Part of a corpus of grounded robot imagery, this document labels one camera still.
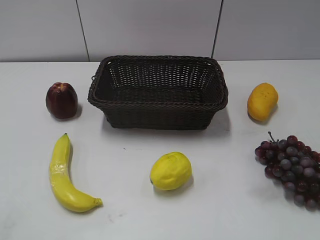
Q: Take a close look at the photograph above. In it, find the dark woven basket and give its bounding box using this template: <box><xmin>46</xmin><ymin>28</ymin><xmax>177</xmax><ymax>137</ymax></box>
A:
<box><xmin>87</xmin><ymin>55</ymin><xmax>229</xmax><ymax>130</ymax></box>

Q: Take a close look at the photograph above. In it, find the purple grape bunch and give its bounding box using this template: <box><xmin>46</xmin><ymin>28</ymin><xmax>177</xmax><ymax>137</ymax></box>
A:
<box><xmin>254</xmin><ymin>131</ymin><xmax>320</xmax><ymax>212</ymax></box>

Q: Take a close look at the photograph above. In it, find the yellow banana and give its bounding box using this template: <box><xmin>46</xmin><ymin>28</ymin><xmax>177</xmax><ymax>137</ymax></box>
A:
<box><xmin>49</xmin><ymin>133</ymin><xmax>103</xmax><ymax>213</ymax></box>

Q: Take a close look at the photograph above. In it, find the yellow lemon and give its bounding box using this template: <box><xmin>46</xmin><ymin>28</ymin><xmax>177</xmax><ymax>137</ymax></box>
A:
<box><xmin>149</xmin><ymin>152</ymin><xmax>192</xmax><ymax>191</ymax></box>

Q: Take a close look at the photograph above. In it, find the dark red apple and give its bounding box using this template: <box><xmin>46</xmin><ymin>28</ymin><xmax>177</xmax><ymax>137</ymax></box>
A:
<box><xmin>45</xmin><ymin>82</ymin><xmax>78</xmax><ymax>120</ymax></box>

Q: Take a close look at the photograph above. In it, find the orange yellow mango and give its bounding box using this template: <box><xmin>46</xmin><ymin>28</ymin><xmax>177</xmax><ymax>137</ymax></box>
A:
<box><xmin>247</xmin><ymin>82</ymin><xmax>279</xmax><ymax>122</ymax></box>

